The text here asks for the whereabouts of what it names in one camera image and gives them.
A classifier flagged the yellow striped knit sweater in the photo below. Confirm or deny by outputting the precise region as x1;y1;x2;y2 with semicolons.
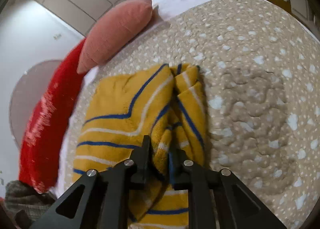
72;62;208;229

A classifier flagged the red embroidered pillow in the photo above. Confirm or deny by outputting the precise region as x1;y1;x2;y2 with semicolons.
18;41;84;194

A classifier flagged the grey houndstooth cloth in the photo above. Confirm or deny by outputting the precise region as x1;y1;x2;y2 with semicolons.
4;180;57;222

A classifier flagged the round white headboard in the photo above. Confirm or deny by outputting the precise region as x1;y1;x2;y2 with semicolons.
9;59;62;149

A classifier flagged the beige spotted quilt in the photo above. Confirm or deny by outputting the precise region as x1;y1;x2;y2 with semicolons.
63;0;320;229

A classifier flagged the pink knit cushion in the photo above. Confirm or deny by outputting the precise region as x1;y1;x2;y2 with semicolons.
77;0;153;74

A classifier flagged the wall switch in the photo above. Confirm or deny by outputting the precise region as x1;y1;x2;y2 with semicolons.
53;33;62;40

